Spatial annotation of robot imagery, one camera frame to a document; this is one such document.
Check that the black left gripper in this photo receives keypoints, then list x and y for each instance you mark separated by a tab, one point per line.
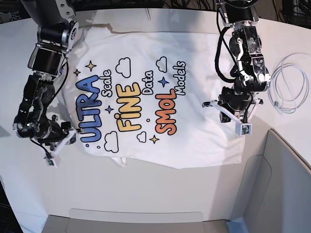
228	114

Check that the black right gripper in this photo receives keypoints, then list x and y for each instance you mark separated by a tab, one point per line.
69	133

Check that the white printed t-shirt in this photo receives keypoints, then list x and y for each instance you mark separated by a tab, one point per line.
140	95

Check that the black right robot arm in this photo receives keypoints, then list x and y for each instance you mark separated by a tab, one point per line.
56	32

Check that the grey partition panel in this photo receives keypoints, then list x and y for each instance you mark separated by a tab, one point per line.
275	192

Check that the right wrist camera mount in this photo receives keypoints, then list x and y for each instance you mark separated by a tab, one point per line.
52	156

